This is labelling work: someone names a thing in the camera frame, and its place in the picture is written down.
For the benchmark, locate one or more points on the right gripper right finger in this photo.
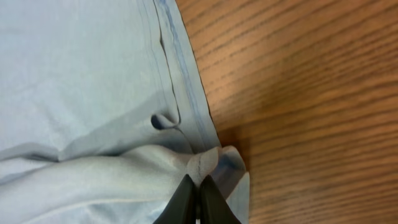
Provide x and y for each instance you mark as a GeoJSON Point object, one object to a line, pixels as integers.
{"type": "Point", "coordinates": [213, 207]}

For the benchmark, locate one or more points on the light blue printed t-shirt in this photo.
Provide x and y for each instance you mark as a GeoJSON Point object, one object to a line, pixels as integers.
{"type": "Point", "coordinates": [103, 113]}

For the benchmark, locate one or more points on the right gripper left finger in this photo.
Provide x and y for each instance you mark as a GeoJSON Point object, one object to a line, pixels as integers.
{"type": "Point", "coordinates": [181, 208]}

